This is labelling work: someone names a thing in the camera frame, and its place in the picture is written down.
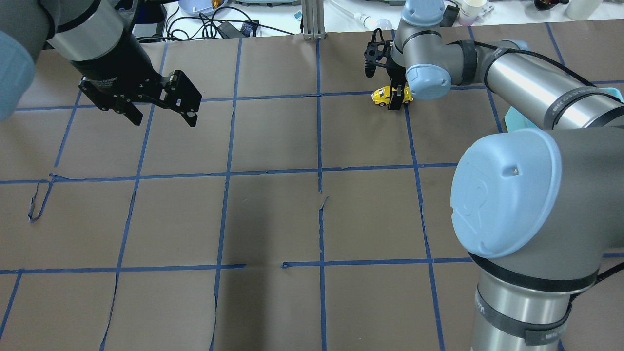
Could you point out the white paper cup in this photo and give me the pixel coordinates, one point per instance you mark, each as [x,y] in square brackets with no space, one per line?
[469,11]

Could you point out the turquoise plastic bin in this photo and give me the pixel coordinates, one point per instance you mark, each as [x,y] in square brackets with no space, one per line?
[516,121]

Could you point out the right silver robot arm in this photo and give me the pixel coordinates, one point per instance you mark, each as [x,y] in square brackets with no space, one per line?
[535,208]

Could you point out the blue plate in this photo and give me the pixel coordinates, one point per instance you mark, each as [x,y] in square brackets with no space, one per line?
[201,6]

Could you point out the aluminium frame post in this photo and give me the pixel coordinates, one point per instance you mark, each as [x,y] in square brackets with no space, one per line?
[313,19]

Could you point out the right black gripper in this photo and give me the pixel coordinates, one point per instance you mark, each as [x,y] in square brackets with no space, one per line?
[397,95]

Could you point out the black power adapter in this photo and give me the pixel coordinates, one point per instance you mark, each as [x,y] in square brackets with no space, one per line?
[228,31]

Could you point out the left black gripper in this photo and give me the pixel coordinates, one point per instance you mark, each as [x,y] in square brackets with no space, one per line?
[118,64]

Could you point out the yellow beetle toy car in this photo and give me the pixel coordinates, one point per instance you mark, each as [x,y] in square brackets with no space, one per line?
[381,96]

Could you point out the light bulb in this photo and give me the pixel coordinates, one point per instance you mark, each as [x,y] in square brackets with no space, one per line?
[365,20]

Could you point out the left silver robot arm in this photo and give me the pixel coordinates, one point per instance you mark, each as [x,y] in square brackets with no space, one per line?
[92,36]

